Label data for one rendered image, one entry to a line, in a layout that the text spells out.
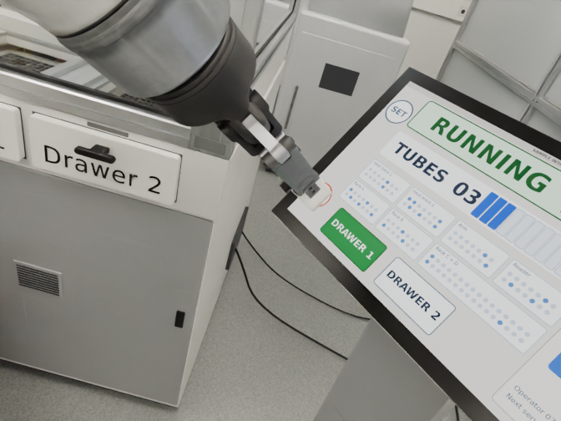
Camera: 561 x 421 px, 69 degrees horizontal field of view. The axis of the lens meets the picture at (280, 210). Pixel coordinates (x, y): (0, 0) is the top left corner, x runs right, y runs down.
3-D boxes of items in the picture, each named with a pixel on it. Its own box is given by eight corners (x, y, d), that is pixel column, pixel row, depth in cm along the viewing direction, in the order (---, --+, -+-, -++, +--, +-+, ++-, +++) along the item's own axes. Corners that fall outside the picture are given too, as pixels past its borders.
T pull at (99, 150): (113, 164, 75) (113, 159, 74) (73, 154, 75) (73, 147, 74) (122, 156, 78) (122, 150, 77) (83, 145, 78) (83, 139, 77)
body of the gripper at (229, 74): (252, 27, 23) (315, 119, 31) (193, -17, 28) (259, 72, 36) (160, 119, 24) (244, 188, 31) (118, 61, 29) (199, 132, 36)
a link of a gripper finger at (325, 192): (303, 158, 40) (307, 162, 39) (329, 189, 45) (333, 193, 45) (280, 180, 40) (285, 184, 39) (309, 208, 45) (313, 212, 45)
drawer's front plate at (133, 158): (172, 206, 83) (179, 159, 77) (32, 165, 82) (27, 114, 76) (175, 201, 84) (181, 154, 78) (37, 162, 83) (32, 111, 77)
